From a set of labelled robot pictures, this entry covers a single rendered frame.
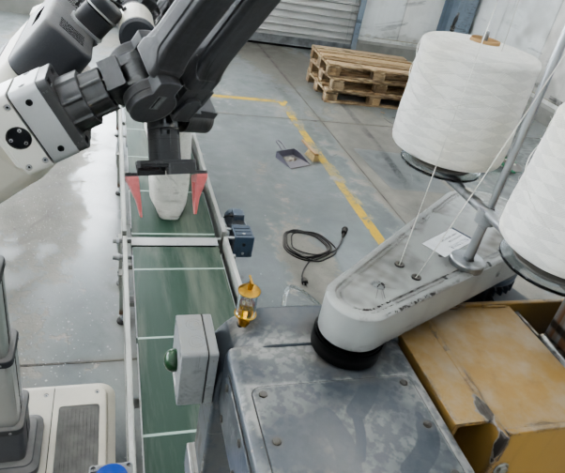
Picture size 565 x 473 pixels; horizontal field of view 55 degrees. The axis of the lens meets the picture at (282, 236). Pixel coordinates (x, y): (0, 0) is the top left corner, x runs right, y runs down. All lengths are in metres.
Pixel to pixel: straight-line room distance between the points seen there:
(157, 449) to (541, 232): 1.38
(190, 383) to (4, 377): 0.98
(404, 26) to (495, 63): 8.49
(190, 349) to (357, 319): 0.20
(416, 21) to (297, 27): 1.94
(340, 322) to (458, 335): 0.22
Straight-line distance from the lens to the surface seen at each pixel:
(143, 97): 0.86
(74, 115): 0.88
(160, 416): 1.82
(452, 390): 0.71
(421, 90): 0.76
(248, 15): 0.84
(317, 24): 8.60
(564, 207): 0.58
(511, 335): 0.85
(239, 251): 2.67
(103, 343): 2.59
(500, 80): 0.74
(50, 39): 1.02
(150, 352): 2.01
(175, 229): 2.66
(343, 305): 0.63
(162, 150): 0.98
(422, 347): 0.75
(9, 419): 1.74
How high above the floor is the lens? 1.80
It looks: 31 degrees down
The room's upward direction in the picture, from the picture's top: 12 degrees clockwise
